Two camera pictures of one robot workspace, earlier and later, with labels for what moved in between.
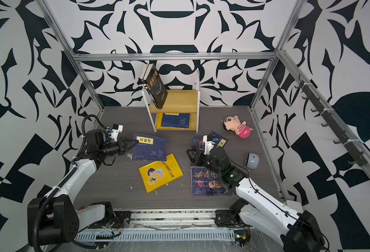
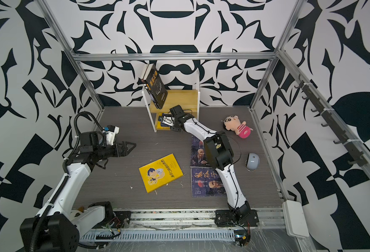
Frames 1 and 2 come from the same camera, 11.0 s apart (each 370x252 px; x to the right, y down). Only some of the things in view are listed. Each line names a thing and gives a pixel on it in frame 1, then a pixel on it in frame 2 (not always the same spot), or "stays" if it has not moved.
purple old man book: (205, 183) stays
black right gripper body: (210, 162) → (175, 127)
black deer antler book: (155, 87) stays
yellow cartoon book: (158, 174) stays
